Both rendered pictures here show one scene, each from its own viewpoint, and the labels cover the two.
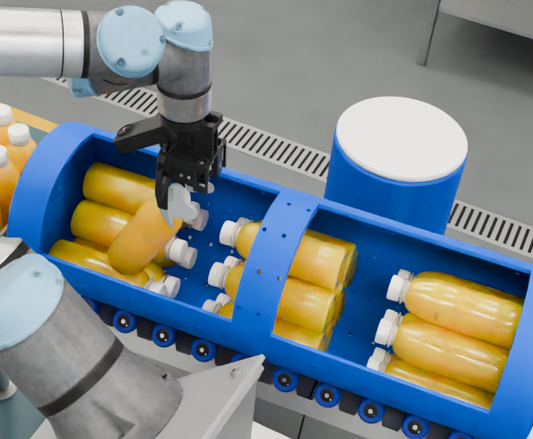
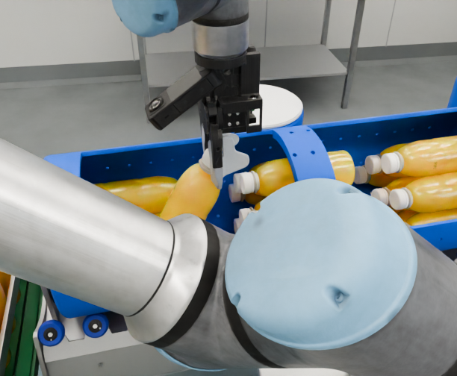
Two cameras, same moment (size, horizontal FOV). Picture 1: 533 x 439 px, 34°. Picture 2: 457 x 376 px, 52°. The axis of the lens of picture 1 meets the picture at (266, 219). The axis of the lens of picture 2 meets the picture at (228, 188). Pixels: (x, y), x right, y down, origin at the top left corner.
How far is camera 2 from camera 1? 81 cm
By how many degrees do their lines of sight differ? 24
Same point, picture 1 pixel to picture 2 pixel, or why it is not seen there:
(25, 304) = (387, 231)
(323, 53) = (91, 137)
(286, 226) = (308, 145)
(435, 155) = (284, 105)
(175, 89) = (230, 12)
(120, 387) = not seen: outside the picture
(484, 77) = (187, 116)
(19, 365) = (411, 333)
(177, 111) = (231, 42)
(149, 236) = (201, 207)
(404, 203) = not seen: hidden behind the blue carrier
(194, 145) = (238, 86)
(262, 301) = not seen: hidden behind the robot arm
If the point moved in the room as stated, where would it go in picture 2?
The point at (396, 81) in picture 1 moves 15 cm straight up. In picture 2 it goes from (143, 135) to (140, 116)
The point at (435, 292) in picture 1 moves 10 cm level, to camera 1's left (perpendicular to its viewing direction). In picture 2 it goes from (426, 148) to (387, 163)
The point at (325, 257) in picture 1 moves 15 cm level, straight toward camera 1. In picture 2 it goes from (340, 160) to (396, 208)
